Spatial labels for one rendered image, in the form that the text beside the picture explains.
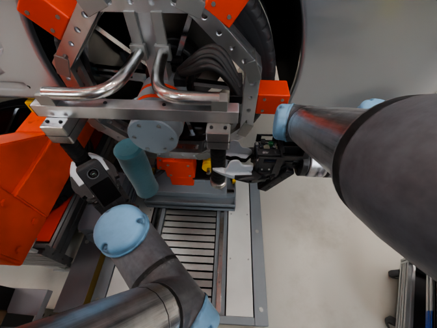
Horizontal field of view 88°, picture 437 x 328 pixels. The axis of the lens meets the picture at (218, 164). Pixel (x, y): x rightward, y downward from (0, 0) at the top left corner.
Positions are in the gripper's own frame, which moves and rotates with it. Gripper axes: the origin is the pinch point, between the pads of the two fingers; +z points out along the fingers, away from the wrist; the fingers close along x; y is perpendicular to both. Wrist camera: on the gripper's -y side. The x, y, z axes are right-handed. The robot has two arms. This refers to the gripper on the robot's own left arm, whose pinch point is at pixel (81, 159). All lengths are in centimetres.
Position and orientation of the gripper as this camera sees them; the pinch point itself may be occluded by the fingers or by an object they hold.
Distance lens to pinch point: 65.7
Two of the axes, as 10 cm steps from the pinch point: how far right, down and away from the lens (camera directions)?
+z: -6.7, -5.9, 4.4
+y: 0.1, 6.0, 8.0
